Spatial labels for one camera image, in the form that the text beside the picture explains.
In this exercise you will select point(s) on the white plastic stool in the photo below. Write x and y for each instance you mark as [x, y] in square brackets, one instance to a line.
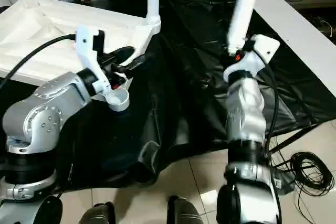
[52, 24]

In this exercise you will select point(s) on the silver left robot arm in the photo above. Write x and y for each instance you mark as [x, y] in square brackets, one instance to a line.
[44, 108]

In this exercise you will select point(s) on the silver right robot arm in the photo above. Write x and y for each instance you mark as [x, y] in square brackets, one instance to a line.
[246, 113]

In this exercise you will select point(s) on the black glossy mat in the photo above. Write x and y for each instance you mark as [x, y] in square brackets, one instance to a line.
[183, 77]

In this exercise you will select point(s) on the white flat board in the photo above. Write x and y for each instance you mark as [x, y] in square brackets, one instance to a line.
[296, 30]

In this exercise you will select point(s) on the black metal table leg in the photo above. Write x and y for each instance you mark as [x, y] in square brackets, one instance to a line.
[296, 138]

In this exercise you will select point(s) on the black floor device with label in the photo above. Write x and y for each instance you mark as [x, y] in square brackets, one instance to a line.
[282, 182]

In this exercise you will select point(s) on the dark rounded robot body part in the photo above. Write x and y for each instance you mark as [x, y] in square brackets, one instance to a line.
[182, 213]
[97, 214]

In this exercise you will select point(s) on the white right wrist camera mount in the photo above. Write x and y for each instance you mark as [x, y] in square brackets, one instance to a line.
[252, 56]

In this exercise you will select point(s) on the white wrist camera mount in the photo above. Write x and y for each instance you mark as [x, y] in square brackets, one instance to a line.
[89, 51]
[252, 56]

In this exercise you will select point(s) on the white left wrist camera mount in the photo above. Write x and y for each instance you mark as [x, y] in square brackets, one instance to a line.
[89, 51]

